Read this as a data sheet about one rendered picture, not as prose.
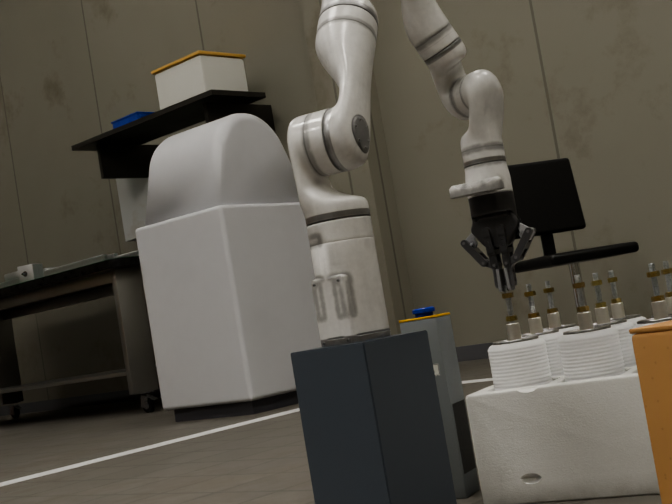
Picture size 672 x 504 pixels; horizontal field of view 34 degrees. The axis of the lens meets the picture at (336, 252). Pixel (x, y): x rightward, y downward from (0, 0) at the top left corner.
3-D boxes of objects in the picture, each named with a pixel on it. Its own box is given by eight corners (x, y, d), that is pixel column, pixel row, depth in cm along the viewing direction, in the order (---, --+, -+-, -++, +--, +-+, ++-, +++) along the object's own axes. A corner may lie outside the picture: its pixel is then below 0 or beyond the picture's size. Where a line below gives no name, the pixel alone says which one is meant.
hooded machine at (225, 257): (276, 397, 539) (234, 140, 547) (366, 388, 496) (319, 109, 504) (157, 424, 486) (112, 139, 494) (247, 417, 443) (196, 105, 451)
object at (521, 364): (494, 458, 176) (475, 348, 177) (523, 446, 184) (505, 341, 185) (546, 455, 170) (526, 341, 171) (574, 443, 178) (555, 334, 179)
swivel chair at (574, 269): (680, 344, 444) (642, 138, 449) (614, 363, 404) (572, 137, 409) (565, 356, 482) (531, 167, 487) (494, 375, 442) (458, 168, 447)
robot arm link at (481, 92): (521, 156, 177) (490, 167, 185) (504, 64, 178) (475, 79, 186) (485, 159, 174) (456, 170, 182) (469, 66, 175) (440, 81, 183)
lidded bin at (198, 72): (252, 95, 642) (245, 54, 644) (205, 93, 615) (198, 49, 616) (204, 114, 672) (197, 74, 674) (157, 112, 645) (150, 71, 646)
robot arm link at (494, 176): (448, 199, 175) (441, 162, 176) (473, 201, 185) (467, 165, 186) (501, 188, 171) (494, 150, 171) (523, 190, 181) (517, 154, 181)
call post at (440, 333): (466, 498, 184) (435, 317, 185) (429, 501, 187) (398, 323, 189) (481, 489, 190) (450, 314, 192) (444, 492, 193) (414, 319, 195)
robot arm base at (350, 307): (361, 341, 146) (340, 217, 147) (312, 348, 152) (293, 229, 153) (404, 333, 153) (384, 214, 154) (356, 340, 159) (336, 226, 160)
